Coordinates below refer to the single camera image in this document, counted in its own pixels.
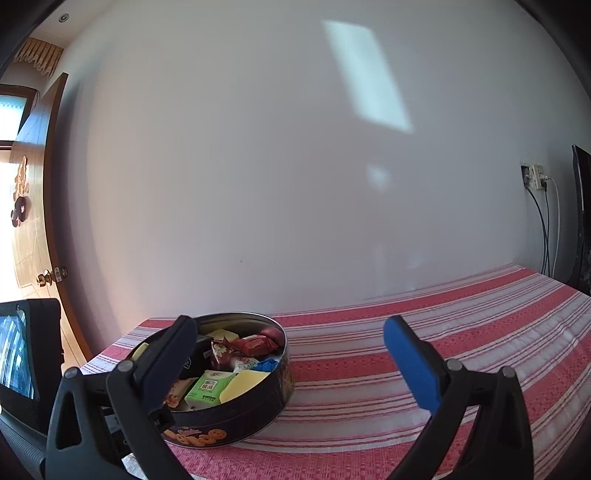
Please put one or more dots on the door latch plate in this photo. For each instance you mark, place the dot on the door latch plate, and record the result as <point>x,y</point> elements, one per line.
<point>60,274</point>

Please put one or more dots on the red white snack packet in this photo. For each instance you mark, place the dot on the red white snack packet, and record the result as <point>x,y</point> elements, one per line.
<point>222,353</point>

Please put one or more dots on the white wall socket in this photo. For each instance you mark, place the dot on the white wall socket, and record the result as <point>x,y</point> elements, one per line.
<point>535,175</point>

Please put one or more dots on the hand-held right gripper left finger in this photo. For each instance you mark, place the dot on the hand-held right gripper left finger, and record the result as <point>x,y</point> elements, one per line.
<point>171,355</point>

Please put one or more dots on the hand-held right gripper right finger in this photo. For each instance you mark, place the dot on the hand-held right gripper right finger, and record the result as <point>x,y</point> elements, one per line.
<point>408,360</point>

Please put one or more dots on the black screen device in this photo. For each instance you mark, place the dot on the black screen device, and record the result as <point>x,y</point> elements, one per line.
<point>46,332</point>

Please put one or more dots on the round metal cookie tin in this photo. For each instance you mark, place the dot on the round metal cookie tin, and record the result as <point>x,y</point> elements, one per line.
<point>258,415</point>

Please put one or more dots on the small white packet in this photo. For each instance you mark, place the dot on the small white packet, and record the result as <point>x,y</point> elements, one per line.
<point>244,365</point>

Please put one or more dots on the brass door knob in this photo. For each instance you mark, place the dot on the brass door knob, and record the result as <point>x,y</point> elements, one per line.
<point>45,279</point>

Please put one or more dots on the green tissue packet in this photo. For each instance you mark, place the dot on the green tissue packet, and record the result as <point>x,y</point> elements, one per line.
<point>207,387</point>

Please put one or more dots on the door hanging ornament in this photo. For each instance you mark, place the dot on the door hanging ornament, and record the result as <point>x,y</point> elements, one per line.
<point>21,203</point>

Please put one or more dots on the yellow green sponge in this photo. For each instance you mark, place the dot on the yellow green sponge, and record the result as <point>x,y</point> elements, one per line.
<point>224,334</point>
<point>244,384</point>
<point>138,352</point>

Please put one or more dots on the window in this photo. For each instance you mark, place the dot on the window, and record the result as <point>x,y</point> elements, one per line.
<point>11,115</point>

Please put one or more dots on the recessed ceiling light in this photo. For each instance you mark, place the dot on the recessed ceiling light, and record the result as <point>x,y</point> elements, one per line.
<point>63,17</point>

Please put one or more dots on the dark monitor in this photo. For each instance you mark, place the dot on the dark monitor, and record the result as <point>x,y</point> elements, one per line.
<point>582,221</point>

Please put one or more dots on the pink floral packet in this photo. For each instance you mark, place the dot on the pink floral packet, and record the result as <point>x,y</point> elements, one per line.
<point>181,392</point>

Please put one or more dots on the fringed curtain valance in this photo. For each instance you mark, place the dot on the fringed curtain valance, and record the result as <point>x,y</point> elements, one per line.
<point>39,57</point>

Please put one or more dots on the red white striped tablecloth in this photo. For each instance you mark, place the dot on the red white striped tablecloth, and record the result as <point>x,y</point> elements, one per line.
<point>369,295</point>

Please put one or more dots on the wooden door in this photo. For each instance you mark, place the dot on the wooden door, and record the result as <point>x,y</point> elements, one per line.
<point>41,221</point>

